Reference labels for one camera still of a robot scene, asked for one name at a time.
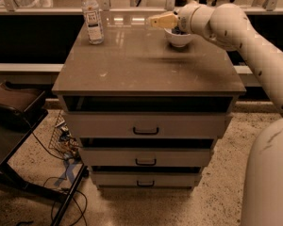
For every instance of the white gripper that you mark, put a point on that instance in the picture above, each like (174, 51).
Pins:
(186, 18)

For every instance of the blue pepsi can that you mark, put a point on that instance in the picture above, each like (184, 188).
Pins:
(177, 31)

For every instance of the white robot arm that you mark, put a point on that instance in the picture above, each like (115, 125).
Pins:
(228, 27)

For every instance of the white ceramic bowl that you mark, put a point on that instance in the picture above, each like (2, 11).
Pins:
(177, 40)

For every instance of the clear plastic water bottle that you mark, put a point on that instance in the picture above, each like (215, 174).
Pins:
(92, 17)

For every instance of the grey drawer cabinet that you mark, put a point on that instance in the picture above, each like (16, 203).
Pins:
(136, 70)

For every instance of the black side cart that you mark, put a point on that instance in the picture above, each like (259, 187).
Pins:
(21, 111)

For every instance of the top drawer with black handle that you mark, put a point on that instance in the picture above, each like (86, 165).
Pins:
(147, 125)

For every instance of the drawer with black handle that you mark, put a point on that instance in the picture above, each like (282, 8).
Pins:
(150, 179)
(147, 125)
(145, 157)

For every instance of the middle drawer with black handle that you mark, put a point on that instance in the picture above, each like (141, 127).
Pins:
(145, 157)

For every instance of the wire mesh basket with clutter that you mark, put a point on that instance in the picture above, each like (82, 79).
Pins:
(62, 143)

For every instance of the bottom drawer with black handle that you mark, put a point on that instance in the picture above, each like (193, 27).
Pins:
(150, 179)

